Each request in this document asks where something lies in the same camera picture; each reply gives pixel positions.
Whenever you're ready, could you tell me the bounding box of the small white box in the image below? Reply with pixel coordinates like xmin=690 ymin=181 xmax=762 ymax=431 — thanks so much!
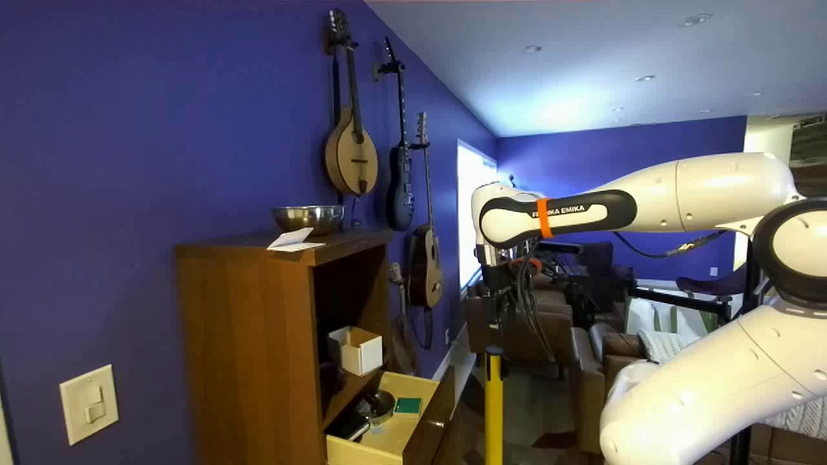
xmin=328 ymin=325 xmax=382 ymax=378

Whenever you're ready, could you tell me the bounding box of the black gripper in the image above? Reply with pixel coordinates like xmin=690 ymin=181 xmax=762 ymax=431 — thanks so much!
xmin=484 ymin=249 xmax=542 ymax=325

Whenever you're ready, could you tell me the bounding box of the beige wall light switch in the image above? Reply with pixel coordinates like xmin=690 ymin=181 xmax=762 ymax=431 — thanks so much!
xmin=60 ymin=365 xmax=118 ymax=447

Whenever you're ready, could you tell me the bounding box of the green card in drawer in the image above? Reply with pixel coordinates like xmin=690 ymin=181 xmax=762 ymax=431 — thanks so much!
xmin=395 ymin=397 xmax=421 ymax=413

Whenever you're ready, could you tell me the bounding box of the brown wooden cabinet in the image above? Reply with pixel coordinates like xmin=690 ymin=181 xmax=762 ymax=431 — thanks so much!
xmin=177 ymin=230 xmax=390 ymax=465

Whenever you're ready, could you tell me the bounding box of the white paper card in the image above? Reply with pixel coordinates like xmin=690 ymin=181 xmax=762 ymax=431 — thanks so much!
xmin=268 ymin=228 xmax=320 ymax=254

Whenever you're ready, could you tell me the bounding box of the light wooden top drawer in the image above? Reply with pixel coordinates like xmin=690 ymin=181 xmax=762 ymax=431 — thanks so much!
xmin=325 ymin=371 xmax=456 ymax=465

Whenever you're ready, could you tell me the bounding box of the round black object in drawer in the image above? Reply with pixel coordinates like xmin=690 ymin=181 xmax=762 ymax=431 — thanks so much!
xmin=357 ymin=389 xmax=395 ymax=423

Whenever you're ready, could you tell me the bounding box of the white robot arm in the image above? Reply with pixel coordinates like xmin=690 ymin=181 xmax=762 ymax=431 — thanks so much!
xmin=471 ymin=153 xmax=827 ymax=465

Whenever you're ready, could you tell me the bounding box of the yellow pole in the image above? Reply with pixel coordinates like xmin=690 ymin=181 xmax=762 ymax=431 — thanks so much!
xmin=484 ymin=351 xmax=503 ymax=465

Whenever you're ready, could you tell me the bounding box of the brown ukulele on wall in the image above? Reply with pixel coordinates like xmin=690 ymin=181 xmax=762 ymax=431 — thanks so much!
xmin=410 ymin=112 xmax=443 ymax=308

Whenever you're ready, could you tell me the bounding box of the silver metal bowl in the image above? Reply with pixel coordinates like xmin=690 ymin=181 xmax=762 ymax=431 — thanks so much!
xmin=272 ymin=203 xmax=345 ymax=234

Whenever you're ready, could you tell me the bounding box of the orange strap on arm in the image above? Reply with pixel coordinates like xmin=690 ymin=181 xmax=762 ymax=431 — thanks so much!
xmin=534 ymin=196 xmax=556 ymax=239

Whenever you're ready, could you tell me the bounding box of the dark blue electric guitar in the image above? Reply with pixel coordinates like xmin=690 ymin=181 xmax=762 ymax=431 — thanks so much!
xmin=377 ymin=41 xmax=414 ymax=230

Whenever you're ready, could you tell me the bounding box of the tan mandolin on wall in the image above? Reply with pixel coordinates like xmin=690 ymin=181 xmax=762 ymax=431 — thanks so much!
xmin=325 ymin=7 xmax=377 ymax=196

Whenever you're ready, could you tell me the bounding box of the bright window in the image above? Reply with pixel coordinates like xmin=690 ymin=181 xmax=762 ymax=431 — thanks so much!
xmin=458 ymin=143 xmax=496 ymax=285

